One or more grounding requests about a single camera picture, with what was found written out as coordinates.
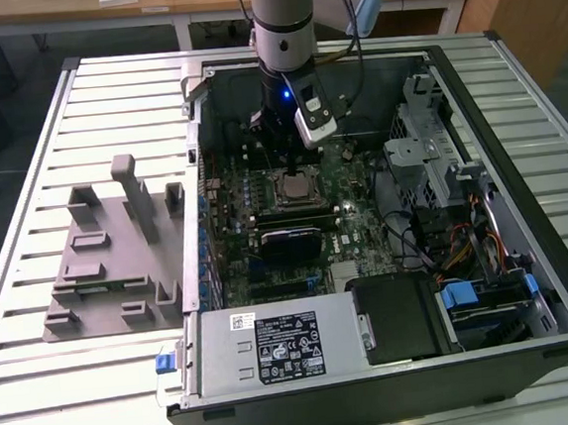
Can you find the black graphics card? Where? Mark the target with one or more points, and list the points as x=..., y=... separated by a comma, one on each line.
x=289, y=244

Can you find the silver chipset heatsink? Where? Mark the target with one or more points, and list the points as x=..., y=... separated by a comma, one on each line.
x=345, y=271

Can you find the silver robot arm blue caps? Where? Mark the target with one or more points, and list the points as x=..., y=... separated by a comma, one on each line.
x=282, y=23

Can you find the black PC case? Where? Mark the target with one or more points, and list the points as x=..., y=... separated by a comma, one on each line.
x=381, y=413

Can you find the brown wooden cabinet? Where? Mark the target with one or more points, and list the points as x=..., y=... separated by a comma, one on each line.
x=540, y=11

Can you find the green motherboard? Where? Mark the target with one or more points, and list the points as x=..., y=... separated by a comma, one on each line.
x=360, y=226

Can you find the silver power supply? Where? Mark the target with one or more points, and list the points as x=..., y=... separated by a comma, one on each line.
x=217, y=357

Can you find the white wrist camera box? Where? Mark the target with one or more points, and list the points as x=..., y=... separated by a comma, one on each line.
x=319, y=130

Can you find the silver CPU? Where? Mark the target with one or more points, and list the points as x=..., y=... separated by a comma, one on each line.
x=296, y=187

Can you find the blue case latch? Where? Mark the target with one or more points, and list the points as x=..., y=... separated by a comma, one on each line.
x=164, y=363

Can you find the green RAM stick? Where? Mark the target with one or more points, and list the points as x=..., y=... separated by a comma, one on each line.
x=99, y=288

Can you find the silver metal drive cage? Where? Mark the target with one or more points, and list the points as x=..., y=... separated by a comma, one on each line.
x=408, y=157

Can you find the grey parts rack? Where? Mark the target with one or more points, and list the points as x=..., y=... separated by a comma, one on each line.
x=121, y=286

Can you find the CPU socket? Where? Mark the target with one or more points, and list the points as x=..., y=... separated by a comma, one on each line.
x=296, y=208

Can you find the hard disk in blue carrier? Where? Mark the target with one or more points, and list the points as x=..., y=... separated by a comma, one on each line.
x=458, y=294

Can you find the black expansion slot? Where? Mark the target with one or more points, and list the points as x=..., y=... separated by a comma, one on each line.
x=278, y=291

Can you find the black RAM slot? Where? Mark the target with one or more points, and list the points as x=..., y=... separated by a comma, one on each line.
x=295, y=224
x=253, y=149
x=257, y=160
x=294, y=215

